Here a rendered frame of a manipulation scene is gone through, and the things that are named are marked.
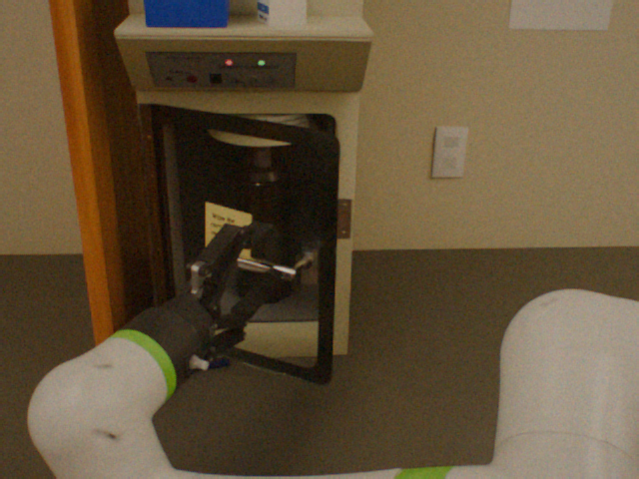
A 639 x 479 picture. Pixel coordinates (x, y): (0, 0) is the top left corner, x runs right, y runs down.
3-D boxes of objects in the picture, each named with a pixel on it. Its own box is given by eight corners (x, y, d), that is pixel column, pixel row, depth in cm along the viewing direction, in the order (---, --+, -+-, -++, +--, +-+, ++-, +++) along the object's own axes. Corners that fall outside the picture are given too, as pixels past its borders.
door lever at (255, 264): (254, 255, 104) (253, 239, 103) (313, 269, 101) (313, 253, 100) (235, 271, 100) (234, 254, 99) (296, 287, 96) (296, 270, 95)
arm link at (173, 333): (95, 318, 78) (104, 387, 82) (187, 346, 73) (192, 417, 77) (130, 292, 83) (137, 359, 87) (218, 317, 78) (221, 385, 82)
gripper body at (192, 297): (201, 378, 83) (241, 337, 91) (197, 315, 79) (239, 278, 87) (147, 361, 86) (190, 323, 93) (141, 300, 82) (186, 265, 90)
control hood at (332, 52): (134, 86, 102) (127, 13, 97) (360, 87, 104) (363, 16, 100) (119, 109, 92) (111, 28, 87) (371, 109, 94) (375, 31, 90)
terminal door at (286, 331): (164, 336, 120) (144, 101, 102) (331, 387, 109) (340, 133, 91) (162, 338, 119) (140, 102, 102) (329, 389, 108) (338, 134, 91)
